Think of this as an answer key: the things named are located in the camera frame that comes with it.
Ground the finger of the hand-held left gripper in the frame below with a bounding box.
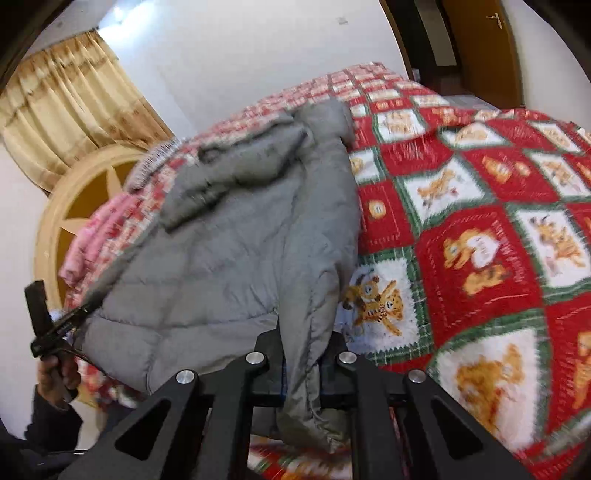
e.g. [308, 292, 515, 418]
[52, 293, 103, 344]

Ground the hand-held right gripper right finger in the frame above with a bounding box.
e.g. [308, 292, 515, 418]
[320, 331, 537, 480]

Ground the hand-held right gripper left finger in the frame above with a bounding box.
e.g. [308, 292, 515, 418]
[58, 329, 284, 480]

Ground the grey puffer jacket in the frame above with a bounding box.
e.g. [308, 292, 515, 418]
[74, 98, 362, 455]

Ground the person's left forearm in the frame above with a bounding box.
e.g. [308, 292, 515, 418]
[0, 387, 86, 480]

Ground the person's left hand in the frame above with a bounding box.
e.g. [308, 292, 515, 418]
[37, 348, 82, 409]

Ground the pink floral quilt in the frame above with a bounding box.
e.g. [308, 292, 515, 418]
[59, 191, 134, 289]

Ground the cream and brown headboard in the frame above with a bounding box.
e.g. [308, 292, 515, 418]
[33, 143, 155, 409]

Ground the striped pillow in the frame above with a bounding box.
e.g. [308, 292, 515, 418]
[127, 137, 185, 192]

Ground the red printed bedspread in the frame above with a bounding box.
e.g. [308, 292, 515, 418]
[65, 61, 591, 480]

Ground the beige patterned curtain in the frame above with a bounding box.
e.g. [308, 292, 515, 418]
[0, 30, 175, 195]

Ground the brown wooden door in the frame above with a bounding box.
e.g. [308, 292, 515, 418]
[441, 0, 525, 109]

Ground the dark wooden door frame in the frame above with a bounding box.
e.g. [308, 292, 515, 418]
[379, 0, 462, 88]

